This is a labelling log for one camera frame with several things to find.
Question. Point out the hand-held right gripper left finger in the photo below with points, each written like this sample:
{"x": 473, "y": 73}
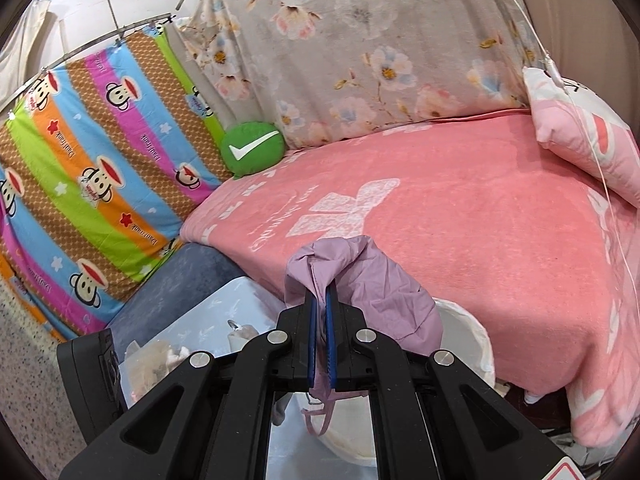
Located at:
{"x": 312, "y": 345}

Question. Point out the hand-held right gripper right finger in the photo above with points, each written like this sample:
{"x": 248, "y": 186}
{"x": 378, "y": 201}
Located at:
{"x": 331, "y": 350}

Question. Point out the beige stocking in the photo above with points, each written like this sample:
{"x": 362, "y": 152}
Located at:
{"x": 150, "y": 360}

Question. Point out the purple face mask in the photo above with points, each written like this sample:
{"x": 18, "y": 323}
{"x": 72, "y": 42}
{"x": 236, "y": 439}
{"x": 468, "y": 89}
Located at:
{"x": 380, "y": 300}

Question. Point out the white bag-lined waste bin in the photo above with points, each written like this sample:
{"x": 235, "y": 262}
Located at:
{"x": 467, "y": 340}

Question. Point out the white crumpled cloth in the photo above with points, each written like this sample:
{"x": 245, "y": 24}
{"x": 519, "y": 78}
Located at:
{"x": 242, "y": 336}

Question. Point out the blue-grey cushion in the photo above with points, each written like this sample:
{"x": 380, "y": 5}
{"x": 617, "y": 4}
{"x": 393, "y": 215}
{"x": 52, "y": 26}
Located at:
{"x": 175, "y": 280}

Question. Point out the green check mark pillow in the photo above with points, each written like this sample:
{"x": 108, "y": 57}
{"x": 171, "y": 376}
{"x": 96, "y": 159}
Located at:
{"x": 252, "y": 152}

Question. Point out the pink bow print blanket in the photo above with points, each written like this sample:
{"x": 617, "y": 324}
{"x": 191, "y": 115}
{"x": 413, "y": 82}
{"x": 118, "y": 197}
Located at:
{"x": 475, "y": 200}

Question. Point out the striped monkey print quilt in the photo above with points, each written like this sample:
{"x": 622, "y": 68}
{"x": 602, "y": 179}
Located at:
{"x": 100, "y": 160}

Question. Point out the grey floral quilt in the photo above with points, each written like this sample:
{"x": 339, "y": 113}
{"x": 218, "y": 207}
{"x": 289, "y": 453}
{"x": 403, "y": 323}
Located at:
{"x": 375, "y": 35}

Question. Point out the pink and white pillow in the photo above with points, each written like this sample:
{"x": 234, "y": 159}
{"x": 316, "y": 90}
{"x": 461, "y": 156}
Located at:
{"x": 565, "y": 125}

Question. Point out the white hanging sheet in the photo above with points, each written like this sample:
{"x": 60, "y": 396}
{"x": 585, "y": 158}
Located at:
{"x": 30, "y": 35}

